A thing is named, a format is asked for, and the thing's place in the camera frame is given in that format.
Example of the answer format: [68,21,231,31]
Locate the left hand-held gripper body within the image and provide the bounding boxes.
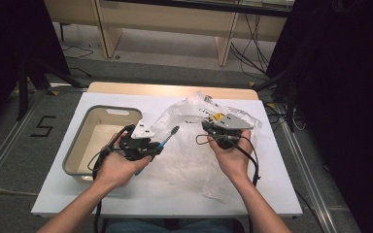
[119,119,163,161]

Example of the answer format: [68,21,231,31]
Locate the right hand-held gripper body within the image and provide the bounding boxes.
[207,114,254,150]

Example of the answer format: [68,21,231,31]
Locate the blue toothbrush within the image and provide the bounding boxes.
[135,125,181,177]

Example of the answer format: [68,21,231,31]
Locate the clear plastic bag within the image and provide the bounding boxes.
[150,91,262,203]

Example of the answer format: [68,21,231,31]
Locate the beige bin with grey rim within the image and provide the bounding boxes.
[62,105,143,183]

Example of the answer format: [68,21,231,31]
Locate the person's left hand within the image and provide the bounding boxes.
[94,132,153,192]

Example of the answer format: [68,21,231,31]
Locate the person's right hand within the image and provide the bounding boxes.
[207,130,255,187]

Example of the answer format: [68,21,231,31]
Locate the light wooden table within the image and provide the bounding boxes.
[86,81,260,101]

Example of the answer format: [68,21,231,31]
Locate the white table board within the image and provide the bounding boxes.
[30,91,304,218]

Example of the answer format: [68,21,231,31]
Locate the black metal stand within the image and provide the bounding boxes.
[254,69,297,132]
[16,57,82,122]

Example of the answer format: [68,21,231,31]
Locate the person's legs in jeans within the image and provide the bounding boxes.
[105,217,236,233]

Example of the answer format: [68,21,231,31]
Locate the beige wooden desk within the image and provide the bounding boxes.
[43,0,294,67]

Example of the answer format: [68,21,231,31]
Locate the black curtain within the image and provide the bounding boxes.
[266,0,373,233]
[0,0,71,137]

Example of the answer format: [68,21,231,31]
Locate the right hand-held gripper cable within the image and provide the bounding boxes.
[195,133,261,188]

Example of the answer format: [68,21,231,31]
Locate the hand-held gripper cable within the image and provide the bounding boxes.
[88,124,137,233]
[195,133,261,188]

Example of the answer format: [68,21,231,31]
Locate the black cables beside table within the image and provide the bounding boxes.
[264,102,305,132]

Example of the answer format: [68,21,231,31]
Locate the left hand-held gripper cable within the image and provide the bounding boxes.
[88,124,137,233]

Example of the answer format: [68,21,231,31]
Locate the black cables under desk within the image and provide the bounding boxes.
[229,13,273,79]

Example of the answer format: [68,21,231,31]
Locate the thin black floor cable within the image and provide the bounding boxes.
[61,45,95,79]

